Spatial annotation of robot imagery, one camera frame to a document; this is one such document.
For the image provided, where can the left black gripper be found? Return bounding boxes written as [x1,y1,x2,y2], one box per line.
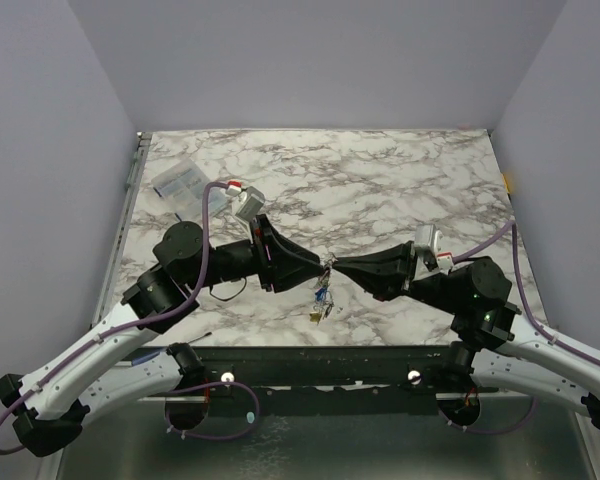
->
[186,214,326,292]

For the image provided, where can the clear plastic organizer box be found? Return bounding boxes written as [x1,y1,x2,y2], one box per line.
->
[151,159,210,222]

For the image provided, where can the keyring bunch with keys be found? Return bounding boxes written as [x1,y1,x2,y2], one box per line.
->
[309,254,337,325]

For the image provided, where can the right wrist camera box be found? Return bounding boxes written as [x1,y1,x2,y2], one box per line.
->
[413,224,453,279]

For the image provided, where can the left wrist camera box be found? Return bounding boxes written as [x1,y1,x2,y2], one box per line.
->
[232,186,266,224]

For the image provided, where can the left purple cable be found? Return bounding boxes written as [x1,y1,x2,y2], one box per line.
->
[0,180,261,456]

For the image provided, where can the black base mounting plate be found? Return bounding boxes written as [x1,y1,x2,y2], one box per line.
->
[82,342,531,416]

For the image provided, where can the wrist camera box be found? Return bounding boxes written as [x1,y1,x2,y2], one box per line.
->
[232,186,266,224]
[413,224,453,279]

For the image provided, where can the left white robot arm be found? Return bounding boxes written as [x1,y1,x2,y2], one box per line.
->
[0,215,324,457]

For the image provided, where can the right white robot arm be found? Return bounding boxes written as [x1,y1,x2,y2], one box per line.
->
[332,242,600,430]

